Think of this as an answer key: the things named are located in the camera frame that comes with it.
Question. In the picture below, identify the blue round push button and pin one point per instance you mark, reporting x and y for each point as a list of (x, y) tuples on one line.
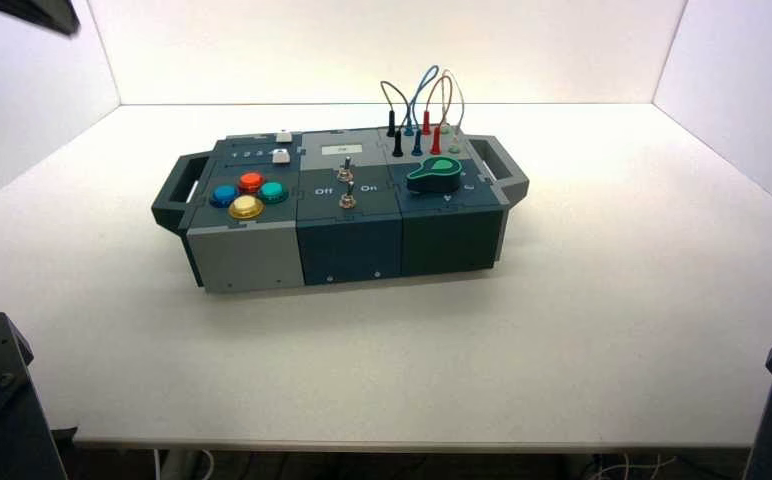
[(224, 195)]

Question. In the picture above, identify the yellow round push button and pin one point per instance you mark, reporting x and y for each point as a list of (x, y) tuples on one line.
[(245, 207)]

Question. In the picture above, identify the teal round push button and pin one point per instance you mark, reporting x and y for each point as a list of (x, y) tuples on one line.
[(272, 192)]

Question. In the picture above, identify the green black rotary knob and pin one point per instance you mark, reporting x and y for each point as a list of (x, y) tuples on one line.
[(434, 176)]

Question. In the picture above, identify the red round push button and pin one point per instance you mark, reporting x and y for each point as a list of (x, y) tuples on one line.
[(251, 181)]

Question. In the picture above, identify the white square key switch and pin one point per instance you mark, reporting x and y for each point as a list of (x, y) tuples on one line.
[(284, 136), (281, 156)]

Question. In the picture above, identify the dark grey control panel box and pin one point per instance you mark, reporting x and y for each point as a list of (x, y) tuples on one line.
[(353, 245)]

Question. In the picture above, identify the metal toggle switch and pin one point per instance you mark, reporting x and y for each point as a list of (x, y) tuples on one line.
[(345, 172), (347, 199)]

